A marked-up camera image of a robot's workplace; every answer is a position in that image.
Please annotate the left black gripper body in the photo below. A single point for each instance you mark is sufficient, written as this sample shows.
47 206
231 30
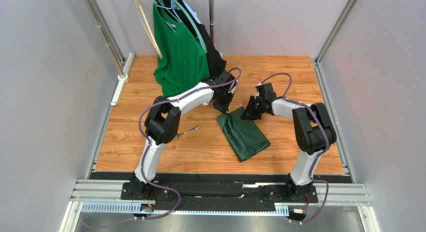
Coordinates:
223 104

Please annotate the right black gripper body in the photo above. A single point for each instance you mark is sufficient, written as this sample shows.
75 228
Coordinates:
253 107

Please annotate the dark green cloth napkin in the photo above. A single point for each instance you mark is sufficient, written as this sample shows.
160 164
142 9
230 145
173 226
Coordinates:
244 137

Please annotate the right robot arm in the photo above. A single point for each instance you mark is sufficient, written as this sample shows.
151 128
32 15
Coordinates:
314 134

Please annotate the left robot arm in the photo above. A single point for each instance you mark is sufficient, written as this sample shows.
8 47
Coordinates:
161 125

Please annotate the black t-shirt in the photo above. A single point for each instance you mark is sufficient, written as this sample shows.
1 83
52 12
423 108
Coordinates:
216 64

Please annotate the silver fork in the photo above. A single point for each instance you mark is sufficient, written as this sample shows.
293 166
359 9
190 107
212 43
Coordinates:
188 131

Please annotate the green t-shirt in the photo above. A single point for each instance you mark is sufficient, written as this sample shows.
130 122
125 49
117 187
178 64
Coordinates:
183 64

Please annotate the metal rack pole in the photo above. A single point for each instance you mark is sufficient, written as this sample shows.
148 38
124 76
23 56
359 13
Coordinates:
212 19

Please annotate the teal clothes hanger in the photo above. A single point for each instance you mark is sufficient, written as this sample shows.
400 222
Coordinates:
182 12

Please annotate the white corner pole bracket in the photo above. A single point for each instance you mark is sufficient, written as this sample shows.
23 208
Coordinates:
122 78

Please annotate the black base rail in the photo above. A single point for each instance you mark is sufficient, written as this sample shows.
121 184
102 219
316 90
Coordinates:
211 192

